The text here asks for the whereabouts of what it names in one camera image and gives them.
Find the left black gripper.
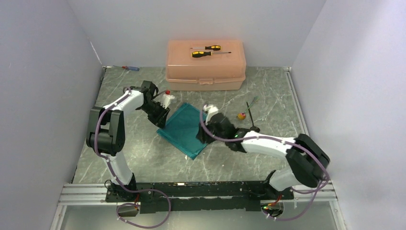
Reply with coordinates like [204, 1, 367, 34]
[139, 101, 170, 130]

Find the teal cloth napkin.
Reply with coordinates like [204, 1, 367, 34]
[157, 103, 207, 160]

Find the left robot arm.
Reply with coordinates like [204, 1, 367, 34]
[86, 80, 175, 201]

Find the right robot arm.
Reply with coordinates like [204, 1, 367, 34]
[196, 113, 330, 199]

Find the black spoon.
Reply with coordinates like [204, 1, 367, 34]
[246, 102, 260, 133]

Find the pink plastic toolbox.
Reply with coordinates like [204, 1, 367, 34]
[166, 39, 246, 91]

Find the red-blue screwdriver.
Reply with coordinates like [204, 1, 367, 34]
[114, 66, 140, 71]

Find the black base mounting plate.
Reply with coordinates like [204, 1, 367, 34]
[105, 181, 294, 214]

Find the large yellow-black screwdriver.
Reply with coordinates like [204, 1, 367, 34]
[191, 51, 232, 58]

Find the small yellow-black screwdriver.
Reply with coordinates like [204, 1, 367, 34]
[191, 45, 221, 51]

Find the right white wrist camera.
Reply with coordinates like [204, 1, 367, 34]
[203, 104, 219, 125]

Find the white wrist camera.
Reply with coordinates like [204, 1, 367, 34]
[158, 90, 176, 108]
[203, 104, 219, 125]

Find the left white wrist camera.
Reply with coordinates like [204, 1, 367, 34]
[158, 90, 176, 108]

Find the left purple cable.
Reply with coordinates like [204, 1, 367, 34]
[94, 86, 172, 229]

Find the purple cable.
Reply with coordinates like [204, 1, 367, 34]
[94, 86, 172, 229]
[199, 109, 331, 222]

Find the aluminium frame rail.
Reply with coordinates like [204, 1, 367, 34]
[51, 181, 347, 230]

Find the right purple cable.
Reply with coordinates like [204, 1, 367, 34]
[199, 109, 331, 222]

